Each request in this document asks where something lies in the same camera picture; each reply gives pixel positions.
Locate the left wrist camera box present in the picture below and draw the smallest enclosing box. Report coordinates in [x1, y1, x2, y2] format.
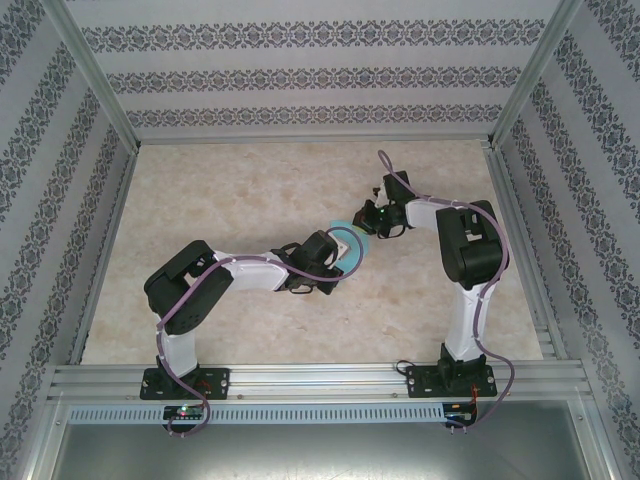
[329, 238, 356, 269]

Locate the aluminium frame post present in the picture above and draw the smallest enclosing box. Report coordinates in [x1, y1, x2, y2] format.
[42, 0, 142, 151]
[487, 0, 586, 149]

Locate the teal cloth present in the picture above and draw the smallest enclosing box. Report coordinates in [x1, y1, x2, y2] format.
[327, 218, 372, 274]

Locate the grey sheet metal panel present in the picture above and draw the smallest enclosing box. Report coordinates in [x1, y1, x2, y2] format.
[29, 399, 616, 480]

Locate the thin aluminium wall rail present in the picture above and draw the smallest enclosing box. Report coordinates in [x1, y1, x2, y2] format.
[134, 132, 496, 147]

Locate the purple cable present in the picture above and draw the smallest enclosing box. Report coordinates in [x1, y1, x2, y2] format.
[155, 227, 366, 439]
[377, 148, 516, 436]

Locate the wide aluminium base rail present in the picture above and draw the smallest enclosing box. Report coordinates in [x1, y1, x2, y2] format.
[47, 362, 594, 401]

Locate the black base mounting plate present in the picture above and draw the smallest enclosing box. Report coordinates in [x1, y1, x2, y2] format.
[139, 367, 232, 401]
[405, 364, 499, 400]

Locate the grey slotted cable duct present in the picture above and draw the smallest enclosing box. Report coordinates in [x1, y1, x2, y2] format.
[67, 403, 446, 425]

